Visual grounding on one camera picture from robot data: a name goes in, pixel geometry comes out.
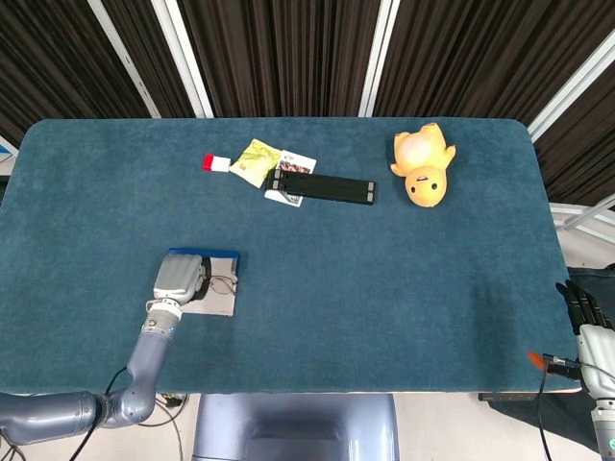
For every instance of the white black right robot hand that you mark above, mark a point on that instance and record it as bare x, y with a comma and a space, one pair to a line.
598, 355

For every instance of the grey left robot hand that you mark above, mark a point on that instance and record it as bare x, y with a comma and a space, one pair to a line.
178, 278

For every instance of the grey box with blue edge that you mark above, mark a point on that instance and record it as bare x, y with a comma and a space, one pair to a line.
218, 305

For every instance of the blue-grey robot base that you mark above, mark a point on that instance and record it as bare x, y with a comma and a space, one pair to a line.
293, 427

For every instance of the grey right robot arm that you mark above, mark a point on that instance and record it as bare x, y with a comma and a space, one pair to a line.
604, 427

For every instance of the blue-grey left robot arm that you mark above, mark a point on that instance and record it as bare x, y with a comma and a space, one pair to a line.
144, 365

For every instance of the red and white small box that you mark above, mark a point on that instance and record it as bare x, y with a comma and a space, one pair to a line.
216, 163

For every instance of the dark fabric bag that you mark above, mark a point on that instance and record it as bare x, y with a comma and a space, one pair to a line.
593, 276

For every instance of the black power strip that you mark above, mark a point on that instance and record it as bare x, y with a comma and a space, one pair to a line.
504, 397

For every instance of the yellow snack packet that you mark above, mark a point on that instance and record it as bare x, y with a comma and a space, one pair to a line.
252, 161

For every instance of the teal table cloth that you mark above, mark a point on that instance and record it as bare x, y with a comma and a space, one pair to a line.
336, 288

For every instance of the white printed card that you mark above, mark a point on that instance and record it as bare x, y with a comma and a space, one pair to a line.
300, 163

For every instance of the black rectangular bar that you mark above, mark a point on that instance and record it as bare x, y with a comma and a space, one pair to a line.
327, 187

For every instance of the white and blue board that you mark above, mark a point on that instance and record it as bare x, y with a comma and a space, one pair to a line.
6, 153

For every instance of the yellow plush toy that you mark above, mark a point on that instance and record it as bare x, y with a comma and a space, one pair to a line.
423, 173

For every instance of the dark brown pleated curtain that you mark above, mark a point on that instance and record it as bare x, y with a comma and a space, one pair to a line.
288, 48

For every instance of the aluminium frame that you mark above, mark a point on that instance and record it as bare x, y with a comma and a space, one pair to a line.
581, 218

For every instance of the thin white partition post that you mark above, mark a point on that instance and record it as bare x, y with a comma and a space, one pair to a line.
125, 57

